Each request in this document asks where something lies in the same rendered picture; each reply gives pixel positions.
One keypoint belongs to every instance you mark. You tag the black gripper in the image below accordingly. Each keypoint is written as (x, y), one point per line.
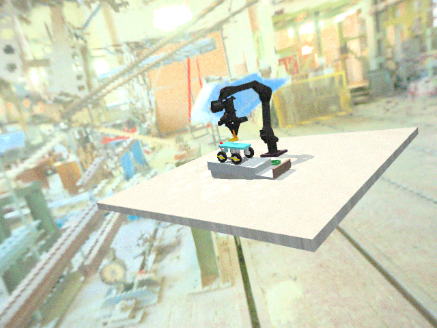
(235, 123)

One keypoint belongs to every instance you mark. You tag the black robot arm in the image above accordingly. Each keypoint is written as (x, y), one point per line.
(264, 92)

